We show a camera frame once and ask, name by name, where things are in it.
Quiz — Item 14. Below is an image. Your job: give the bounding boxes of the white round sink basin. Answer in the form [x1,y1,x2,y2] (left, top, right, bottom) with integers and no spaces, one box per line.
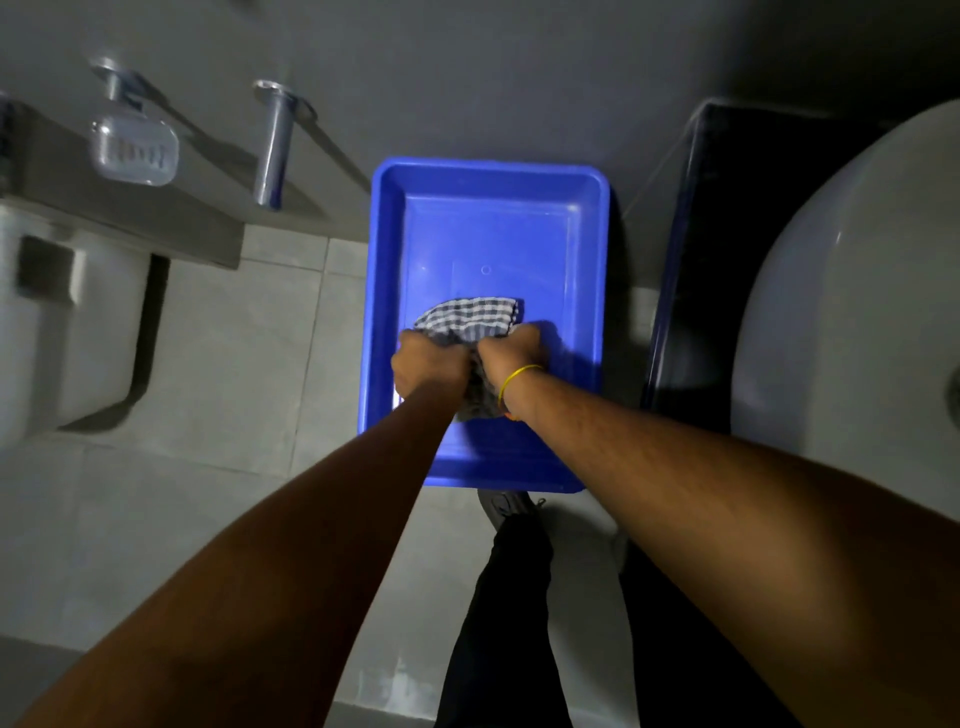
[731,99,960,522]

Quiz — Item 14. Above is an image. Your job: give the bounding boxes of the yellow wrist band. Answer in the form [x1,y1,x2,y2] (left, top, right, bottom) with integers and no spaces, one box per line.
[498,364,544,412]

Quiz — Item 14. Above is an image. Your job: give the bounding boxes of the person's left hand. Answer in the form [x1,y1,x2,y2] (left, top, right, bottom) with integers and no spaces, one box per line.
[390,330,472,402]

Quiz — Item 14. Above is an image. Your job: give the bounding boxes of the blue plastic tub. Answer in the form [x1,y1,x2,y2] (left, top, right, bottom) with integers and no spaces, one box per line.
[357,156,612,494]

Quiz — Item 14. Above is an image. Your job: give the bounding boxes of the person's right hand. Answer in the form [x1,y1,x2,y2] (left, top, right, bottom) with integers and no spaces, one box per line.
[477,323,550,393]

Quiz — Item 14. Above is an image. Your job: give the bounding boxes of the white toilet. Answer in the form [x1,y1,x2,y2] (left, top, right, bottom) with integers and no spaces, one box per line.
[0,202,174,451]

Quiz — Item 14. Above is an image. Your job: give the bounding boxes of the person's right forearm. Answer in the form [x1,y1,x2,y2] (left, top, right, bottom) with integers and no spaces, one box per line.
[501,367,960,728]

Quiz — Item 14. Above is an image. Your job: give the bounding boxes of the person's black trouser leg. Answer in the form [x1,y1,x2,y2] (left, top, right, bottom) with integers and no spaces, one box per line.
[435,511,575,728]

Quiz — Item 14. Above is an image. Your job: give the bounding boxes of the grey checkered cloth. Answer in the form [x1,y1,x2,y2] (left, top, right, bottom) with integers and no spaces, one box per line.
[412,297,524,423]

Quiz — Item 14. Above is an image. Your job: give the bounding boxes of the chrome wall tap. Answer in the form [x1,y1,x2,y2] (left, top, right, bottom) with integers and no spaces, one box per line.
[251,79,318,211]

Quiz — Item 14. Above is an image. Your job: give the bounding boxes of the grey stone ledge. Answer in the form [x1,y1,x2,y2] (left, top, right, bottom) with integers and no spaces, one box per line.
[0,97,247,271]

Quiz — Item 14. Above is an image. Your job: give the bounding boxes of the person's left forearm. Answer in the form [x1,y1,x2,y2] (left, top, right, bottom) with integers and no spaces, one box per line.
[15,378,468,728]

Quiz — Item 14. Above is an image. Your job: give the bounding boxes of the person's grey shoe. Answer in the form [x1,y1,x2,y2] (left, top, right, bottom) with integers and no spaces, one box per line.
[478,487,546,535]

